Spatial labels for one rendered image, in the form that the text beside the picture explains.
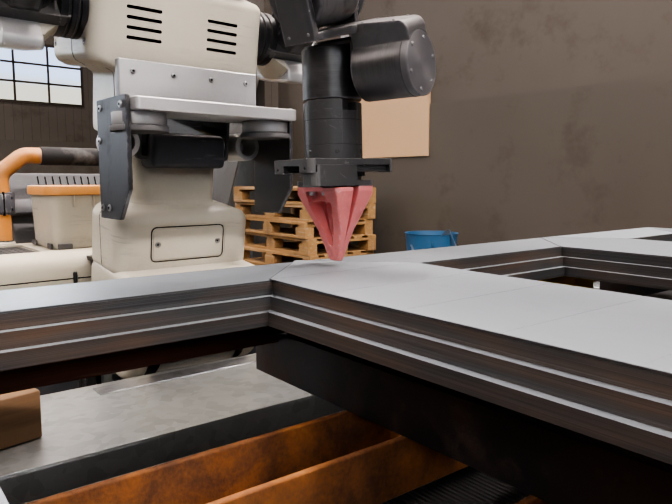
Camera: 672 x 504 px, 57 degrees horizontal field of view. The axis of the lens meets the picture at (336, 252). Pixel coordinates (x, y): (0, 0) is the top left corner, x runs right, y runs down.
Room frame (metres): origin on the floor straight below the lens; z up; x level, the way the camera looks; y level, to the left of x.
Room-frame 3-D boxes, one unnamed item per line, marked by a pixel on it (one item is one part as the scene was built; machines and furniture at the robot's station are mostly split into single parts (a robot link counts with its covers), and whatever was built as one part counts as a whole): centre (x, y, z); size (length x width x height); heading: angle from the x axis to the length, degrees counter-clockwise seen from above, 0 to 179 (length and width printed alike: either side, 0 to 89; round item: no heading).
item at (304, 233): (5.98, 0.32, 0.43); 1.24 x 0.84 x 0.87; 41
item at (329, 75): (0.62, 0.00, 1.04); 0.07 x 0.06 x 0.07; 55
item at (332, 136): (0.62, 0.00, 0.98); 0.10 x 0.07 x 0.07; 128
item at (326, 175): (0.61, 0.01, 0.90); 0.07 x 0.07 x 0.09; 38
